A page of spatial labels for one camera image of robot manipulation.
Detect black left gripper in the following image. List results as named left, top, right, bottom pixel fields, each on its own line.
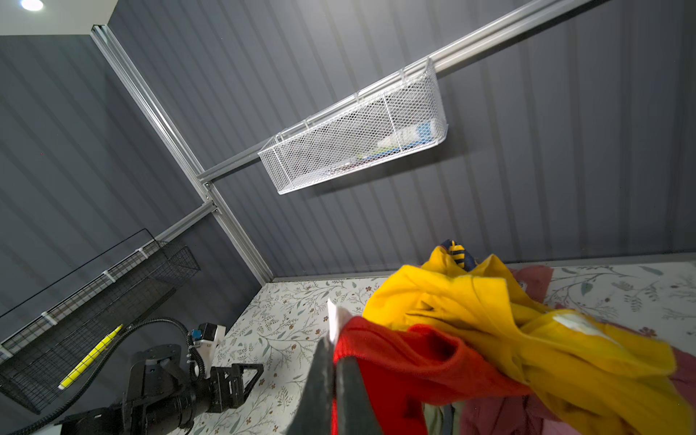
left=197, top=364, right=264, bottom=413

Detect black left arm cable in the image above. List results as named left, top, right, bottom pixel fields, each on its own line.
left=4, top=317, right=205, bottom=435

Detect navy yellow striped cloth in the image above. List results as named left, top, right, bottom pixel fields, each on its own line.
left=440, top=239, right=478, bottom=272

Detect items in white basket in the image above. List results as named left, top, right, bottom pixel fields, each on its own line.
left=355, top=119, right=448, bottom=164

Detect red cloth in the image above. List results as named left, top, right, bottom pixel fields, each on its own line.
left=333, top=316, right=531, bottom=434

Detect yellow marker pen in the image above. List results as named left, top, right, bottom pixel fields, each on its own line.
left=58, top=324, right=123, bottom=391

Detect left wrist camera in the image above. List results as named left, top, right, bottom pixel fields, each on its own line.
left=191, top=323, right=227, bottom=367

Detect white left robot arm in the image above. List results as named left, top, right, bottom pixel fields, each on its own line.
left=53, top=344, right=264, bottom=434

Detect aluminium horizontal back rail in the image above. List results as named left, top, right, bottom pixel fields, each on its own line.
left=196, top=0, right=594, bottom=184

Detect white mesh wall basket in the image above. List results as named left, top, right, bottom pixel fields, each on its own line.
left=258, top=61, right=448, bottom=195

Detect dark pink cloth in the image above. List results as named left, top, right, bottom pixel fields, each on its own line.
left=457, top=257, right=695, bottom=434

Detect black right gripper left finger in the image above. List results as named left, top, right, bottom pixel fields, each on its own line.
left=286, top=335, right=335, bottom=435

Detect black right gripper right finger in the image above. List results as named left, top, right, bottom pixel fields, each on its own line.
left=335, top=357, right=382, bottom=435

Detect aluminium corner frame post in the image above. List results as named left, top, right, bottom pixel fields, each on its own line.
left=91, top=25, right=274, bottom=285

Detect black wire wall basket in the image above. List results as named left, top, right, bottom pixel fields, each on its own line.
left=1, top=229, right=200, bottom=415

